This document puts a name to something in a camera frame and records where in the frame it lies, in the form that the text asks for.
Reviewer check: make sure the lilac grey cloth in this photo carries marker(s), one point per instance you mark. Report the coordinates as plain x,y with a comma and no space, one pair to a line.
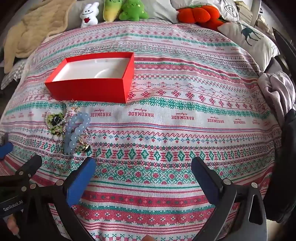
275,92

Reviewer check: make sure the orange pumpkin plush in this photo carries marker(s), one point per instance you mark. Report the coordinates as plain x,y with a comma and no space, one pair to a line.
198,14

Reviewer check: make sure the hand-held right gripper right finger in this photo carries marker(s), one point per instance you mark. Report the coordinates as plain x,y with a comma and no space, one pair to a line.
204,183

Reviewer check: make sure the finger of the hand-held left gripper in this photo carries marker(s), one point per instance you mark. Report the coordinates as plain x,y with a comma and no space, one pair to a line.
5,149
29,165

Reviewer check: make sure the plain white pillow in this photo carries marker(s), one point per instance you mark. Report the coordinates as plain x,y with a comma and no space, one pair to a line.
161,9

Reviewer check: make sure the chunky gold heart jewelry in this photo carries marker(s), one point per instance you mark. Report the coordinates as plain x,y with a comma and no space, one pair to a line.
83,146

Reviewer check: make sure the dark chair frame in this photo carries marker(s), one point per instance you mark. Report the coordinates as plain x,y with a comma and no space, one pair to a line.
284,48

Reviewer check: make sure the yellow green plush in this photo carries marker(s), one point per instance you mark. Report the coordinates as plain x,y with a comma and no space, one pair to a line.
111,10

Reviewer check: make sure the small gold earring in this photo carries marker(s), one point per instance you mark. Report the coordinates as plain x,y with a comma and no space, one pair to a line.
75,108
59,166

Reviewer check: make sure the white deer print pillow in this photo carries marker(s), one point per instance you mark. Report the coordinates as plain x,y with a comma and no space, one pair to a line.
249,39

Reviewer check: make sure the white rabbit plush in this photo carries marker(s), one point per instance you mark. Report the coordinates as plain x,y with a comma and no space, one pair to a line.
89,15

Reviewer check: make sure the red cardboard box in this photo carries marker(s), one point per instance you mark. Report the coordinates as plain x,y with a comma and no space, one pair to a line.
87,90

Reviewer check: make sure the patterned printed blanket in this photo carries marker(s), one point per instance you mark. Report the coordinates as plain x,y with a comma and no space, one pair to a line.
161,129

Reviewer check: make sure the beige fleece blanket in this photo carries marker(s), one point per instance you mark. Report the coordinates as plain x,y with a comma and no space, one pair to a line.
30,30

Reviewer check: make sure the stack of books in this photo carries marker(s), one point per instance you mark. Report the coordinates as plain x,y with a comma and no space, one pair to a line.
245,11

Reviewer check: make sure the grey checked sheet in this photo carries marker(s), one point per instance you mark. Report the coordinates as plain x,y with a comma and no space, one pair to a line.
13,74

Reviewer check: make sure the person's left hand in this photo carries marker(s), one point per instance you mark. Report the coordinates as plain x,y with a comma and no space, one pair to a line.
11,226

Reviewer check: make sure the white spiral print pillow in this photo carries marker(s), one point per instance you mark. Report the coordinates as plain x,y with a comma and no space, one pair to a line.
227,9

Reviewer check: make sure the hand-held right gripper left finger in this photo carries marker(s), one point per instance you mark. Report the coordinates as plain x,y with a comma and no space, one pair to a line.
78,183

